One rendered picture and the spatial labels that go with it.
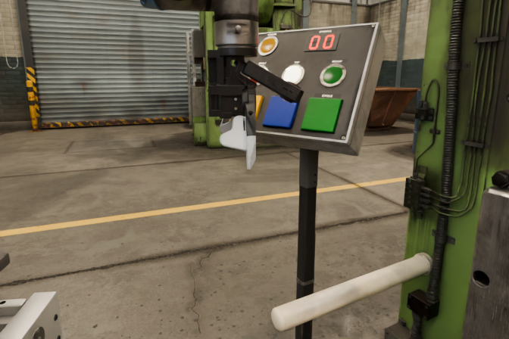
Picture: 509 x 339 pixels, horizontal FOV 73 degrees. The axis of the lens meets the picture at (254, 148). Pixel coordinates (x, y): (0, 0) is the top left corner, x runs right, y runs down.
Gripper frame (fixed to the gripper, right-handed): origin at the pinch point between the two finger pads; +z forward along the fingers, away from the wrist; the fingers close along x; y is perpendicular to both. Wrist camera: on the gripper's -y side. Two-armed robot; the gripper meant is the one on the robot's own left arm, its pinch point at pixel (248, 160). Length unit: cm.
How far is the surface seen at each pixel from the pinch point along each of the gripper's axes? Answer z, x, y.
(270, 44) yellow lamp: -23.3, -27.8, -7.9
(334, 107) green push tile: -9.0, -6.5, -18.1
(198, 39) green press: -69, -487, 33
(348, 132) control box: -4.5, -2.5, -20.0
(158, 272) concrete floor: 93, -119, 41
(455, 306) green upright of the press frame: 38, -5, -50
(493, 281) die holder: 16.2, 17.6, -37.0
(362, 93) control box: -11.9, -6.3, -23.8
